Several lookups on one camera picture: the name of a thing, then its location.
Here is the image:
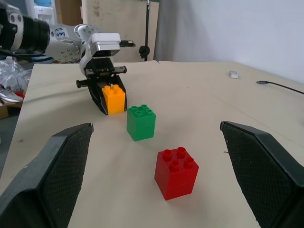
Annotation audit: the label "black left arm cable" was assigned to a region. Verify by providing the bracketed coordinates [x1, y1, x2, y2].
[0, 48, 54, 62]

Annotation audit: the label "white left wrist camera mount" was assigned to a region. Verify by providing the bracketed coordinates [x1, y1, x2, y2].
[79, 32, 122, 77]

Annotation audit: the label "clear plastic bags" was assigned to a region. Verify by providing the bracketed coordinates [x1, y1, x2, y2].
[0, 57, 33, 92]

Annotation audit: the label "light wooden board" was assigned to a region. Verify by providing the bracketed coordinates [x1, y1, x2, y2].
[81, 0, 160, 64]

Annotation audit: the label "orange toy brick cube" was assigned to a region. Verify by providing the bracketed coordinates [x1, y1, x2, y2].
[101, 84, 126, 115]

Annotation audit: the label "red toy brick cube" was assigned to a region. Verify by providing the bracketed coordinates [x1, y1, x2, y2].
[154, 146, 200, 201]

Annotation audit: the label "green toy brick cube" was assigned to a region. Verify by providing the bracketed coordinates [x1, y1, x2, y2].
[126, 104, 157, 142]

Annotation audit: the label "white and red shoe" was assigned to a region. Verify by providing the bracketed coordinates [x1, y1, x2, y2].
[0, 83, 26, 104]

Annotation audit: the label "brown cardboard box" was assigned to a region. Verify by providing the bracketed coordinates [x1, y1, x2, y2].
[0, 102, 10, 120]

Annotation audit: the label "black stand pole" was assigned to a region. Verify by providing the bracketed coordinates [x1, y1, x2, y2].
[138, 0, 151, 62]

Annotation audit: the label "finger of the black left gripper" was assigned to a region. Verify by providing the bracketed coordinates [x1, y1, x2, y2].
[111, 74, 128, 112]
[87, 79, 109, 116]

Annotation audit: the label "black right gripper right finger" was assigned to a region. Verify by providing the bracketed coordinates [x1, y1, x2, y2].
[219, 121, 304, 228]

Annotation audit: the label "grey usb cable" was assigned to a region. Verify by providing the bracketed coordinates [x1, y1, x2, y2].
[256, 80, 304, 95]

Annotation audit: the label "white water dispenser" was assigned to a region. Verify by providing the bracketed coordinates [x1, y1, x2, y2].
[24, 0, 58, 25]

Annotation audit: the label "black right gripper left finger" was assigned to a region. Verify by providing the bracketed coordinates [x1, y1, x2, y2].
[0, 123, 94, 228]

